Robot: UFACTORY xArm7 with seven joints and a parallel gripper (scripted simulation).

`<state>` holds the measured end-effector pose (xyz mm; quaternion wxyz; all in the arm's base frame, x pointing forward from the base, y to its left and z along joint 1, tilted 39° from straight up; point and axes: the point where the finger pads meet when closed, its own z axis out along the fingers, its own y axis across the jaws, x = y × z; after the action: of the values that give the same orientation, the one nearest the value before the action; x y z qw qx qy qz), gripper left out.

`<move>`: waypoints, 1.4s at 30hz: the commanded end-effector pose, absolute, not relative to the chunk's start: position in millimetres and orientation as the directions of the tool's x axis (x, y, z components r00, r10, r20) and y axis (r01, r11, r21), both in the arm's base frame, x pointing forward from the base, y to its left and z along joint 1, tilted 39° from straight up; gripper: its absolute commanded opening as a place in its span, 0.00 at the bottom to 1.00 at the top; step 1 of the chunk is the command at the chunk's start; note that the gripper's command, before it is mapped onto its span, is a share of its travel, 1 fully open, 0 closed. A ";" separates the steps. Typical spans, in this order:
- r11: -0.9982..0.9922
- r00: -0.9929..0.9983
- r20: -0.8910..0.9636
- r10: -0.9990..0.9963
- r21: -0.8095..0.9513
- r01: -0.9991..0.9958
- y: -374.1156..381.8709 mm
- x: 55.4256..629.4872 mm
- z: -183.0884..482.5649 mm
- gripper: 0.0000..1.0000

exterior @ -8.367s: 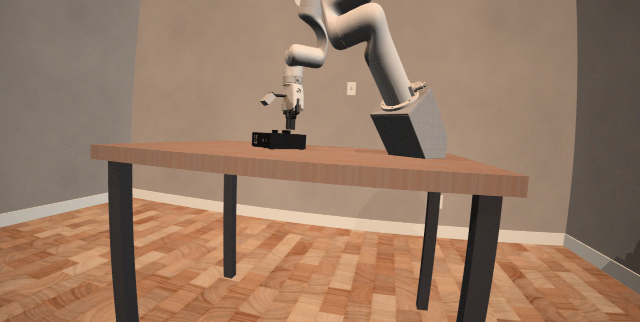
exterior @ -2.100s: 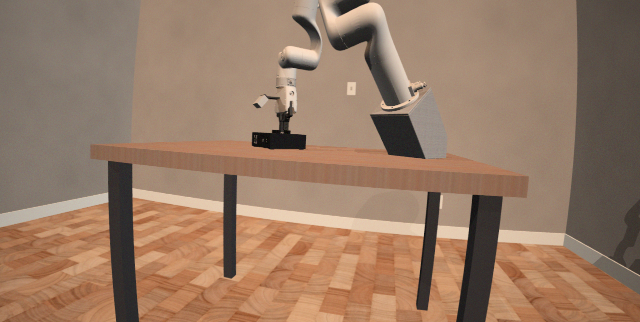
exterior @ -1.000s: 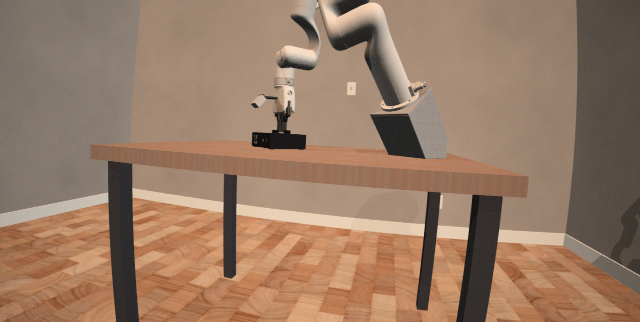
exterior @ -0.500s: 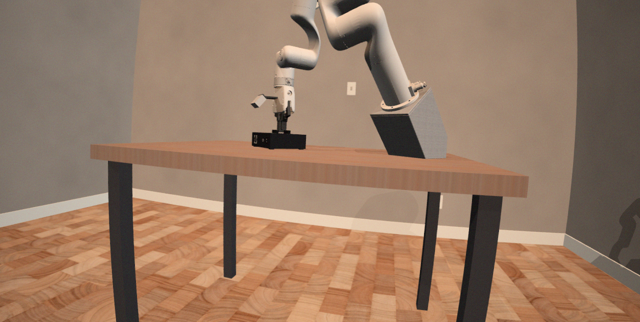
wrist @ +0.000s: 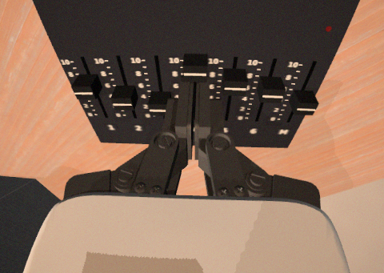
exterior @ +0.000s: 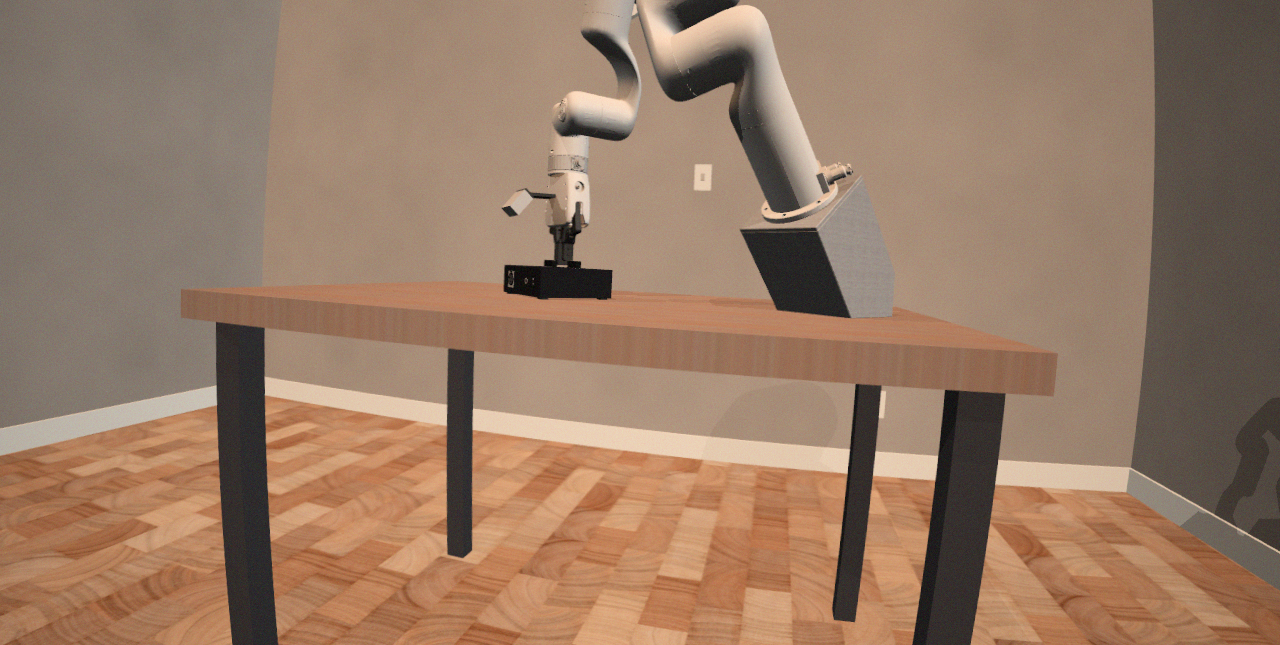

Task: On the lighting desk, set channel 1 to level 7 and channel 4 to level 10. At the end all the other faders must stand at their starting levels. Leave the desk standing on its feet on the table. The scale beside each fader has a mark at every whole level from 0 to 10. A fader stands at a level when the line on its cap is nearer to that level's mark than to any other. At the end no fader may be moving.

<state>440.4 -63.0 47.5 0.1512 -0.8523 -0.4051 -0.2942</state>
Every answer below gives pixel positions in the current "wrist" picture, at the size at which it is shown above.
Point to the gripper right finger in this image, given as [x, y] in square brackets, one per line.
[227, 171]

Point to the black lighting desk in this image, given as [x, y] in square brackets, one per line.
[132, 52]

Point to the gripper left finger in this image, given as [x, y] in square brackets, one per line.
[158, 168]

